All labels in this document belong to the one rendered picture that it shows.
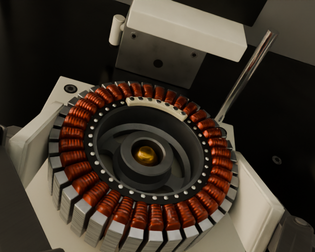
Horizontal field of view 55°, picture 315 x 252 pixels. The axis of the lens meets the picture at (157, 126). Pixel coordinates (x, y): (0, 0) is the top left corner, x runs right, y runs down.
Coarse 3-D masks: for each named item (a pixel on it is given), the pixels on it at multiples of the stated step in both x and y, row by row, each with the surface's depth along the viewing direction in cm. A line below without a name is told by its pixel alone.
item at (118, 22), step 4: (116, 16) 26; (120, 16) 27; (112, 20) 27; (116, 20) 26; (120, 20) 26; (124, 20) 27; (112, 24) 27; (116, 24) 27; (120, 24) 27; (112, 28) 27; (116, 28) 27; (120, 28) 27; (112, 32) 27; (116, 32) 27; (120, 32) 27; (112, 36) 27; (116, 36) 27; (120, 36) 28; (112, 40) 28; (116, 40) 28; (120, 40) 28; (112, 44) 28; (116, 44) 28
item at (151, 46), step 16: (128, 32) 26; (144, 32) 26; (128, 48) 27; (144, 48) 27; (160, 48) 27; (176, 48) 26; (192, 48) 26; (128, 64) 28; (144, 64) 28; (160, 64) 28; (176, 64) 28; (192, 64) 28; (160, 80) 29; (176, 80) 29; (192, 80) 29
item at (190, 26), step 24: (144, 0) 15; (168, 0) 16; (192, 0) 16; (216, 0) 16; (240, 0) 16; (264, 0) 15; (144, 24) 15; (168, 24) 14; (192, 24) 15; (216, 24) 16; (240, 24) 16; (216, 48) 15; (240, 48) 15
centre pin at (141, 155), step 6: (132, 150) 19; (138, 150) 18; (144, 150) 18; (150, 150) 18; (138, 156) 18; (144, 156) 18; (150, 156) 18; (156, 156) 19; (138, 162) 18; (144, 162) 18; (150, 162) 18; (156, 162) 18
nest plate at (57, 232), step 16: (64, 80) 24; (64, 96) 23; (224, 128) 26; (176, 160) 22; (176, 176) 21; (32, 192) 17; (48, 192) 18; (160, 192) 20; (48, 208) 17; (48, 224) 16; (64, 224) 17; (224, 224) 19; (48, 240) 16; (64, 240) 16; (80, 240) 16; (208, 240) 18; (224, 240) 19; (240, 240) 19
